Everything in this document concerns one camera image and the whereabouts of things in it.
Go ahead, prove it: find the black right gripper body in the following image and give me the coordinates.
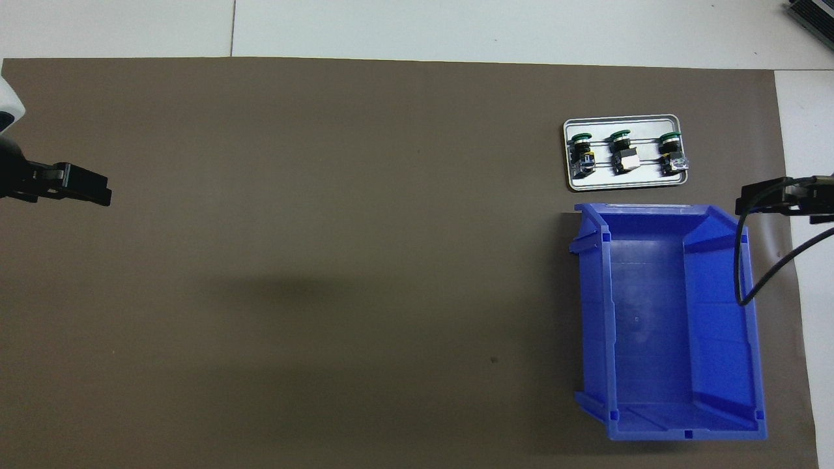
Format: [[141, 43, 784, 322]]
[[810, 173, 834, 226]]

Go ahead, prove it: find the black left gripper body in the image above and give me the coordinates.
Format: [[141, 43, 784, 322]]
[[0, 132, 32, 199]]

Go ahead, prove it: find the green push button white base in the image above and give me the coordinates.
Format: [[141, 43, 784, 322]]
[[608, 130, 640, 175]]

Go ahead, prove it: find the green push button clear base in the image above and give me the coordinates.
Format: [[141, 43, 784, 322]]
[[657, 132, 690, 177]]

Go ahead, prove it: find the green push button black base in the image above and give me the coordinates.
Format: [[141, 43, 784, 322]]
[[568, 132, 599, 178]]

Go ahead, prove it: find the silver metal tray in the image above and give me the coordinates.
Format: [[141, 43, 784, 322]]
[[563, 115, 690, 192]]

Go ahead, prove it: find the blue plastic storage bin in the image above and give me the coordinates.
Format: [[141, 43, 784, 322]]
[[569, 203, 768, 442]]

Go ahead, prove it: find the grey ribbed device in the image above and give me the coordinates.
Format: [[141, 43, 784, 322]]
[[785, 0, 834, 36]]

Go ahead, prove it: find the brown table mat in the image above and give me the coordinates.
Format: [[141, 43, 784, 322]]
[[0, 57, 820, 469]]

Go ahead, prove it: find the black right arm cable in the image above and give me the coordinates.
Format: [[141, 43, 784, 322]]
[[734, 176, 834, 307]]

